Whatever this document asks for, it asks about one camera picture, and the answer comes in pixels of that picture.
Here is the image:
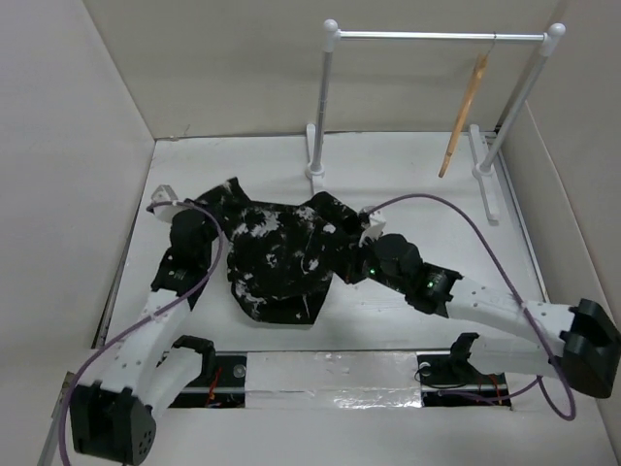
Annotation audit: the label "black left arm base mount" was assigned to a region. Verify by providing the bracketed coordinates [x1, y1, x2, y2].
[180, 352, 247, 409]

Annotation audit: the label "black white patterned trousers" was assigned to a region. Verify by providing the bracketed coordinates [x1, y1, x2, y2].
[194, 178, 369, 325]

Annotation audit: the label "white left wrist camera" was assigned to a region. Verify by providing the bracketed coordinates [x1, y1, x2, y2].
[147, 184, 184, 223]

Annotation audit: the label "wooden clothes hanger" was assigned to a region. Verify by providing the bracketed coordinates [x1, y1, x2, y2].
[438, 40, 496, 178]

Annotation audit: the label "silver foil tape strip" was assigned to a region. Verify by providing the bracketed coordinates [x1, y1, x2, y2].
[245, 350, 422, 410]

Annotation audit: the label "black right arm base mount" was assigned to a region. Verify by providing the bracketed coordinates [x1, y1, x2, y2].
[414, 353, 511, 408]

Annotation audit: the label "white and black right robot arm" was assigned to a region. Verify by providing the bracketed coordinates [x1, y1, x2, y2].
[346, 234, 620, 399]

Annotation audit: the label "white metal clothes rack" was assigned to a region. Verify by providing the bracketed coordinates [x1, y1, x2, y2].
[305, 18, 567, 223]

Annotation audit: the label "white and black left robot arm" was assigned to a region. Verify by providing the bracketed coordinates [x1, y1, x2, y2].
[59, 202, 224, 465]

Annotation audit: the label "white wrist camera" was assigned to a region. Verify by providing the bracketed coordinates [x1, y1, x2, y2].
[359, 206, 386, 247]
[147, 184, 184, 223]

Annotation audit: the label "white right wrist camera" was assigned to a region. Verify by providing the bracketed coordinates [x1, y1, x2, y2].
[359, 206, 386, 247]

